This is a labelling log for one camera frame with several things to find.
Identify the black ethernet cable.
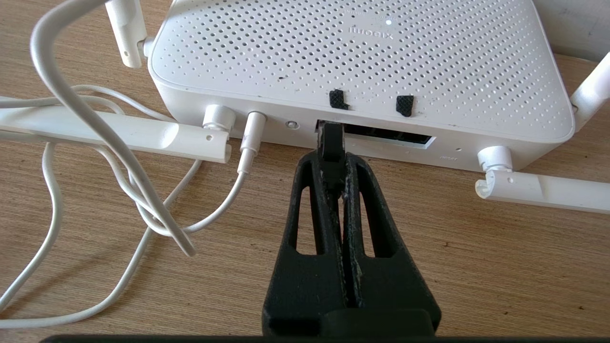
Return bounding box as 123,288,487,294
316,120,346,192

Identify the white router with antennas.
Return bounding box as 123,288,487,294
0,0,610,215

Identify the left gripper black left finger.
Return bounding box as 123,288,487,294
262,151,346,335

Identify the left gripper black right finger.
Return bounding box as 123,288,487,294
341,153,442,335

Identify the thin white adapter cable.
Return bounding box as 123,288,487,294
0,0,267,329

